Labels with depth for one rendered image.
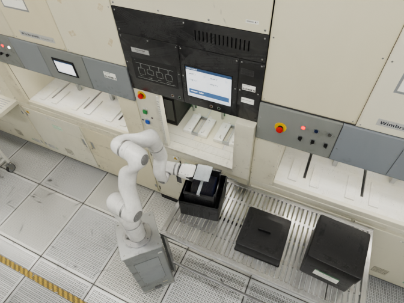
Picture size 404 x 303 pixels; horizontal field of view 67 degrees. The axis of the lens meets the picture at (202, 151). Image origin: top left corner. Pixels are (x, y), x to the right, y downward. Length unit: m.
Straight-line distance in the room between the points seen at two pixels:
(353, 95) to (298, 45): 0.36
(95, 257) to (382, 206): 2.35
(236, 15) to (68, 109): 1.98
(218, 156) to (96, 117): 1.17
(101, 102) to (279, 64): 1.88
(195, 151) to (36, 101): 1.65
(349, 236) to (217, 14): 1.40
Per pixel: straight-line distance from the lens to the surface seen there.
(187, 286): 2.80
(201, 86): 1.82
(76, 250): 3.16
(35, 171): 3.90
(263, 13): 1.47
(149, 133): 1.66
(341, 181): 2.36
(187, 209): 2.11
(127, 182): 1.68
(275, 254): 1.98
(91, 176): 3.56
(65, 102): 3.15
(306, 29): 1.47
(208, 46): 1.65
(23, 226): 3.53
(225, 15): 1.54
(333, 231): 1.96
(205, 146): 2.39
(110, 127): 2.73
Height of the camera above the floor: 2.68
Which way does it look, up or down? 50 degrees down
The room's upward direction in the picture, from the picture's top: 4 degrees counter-clockwise
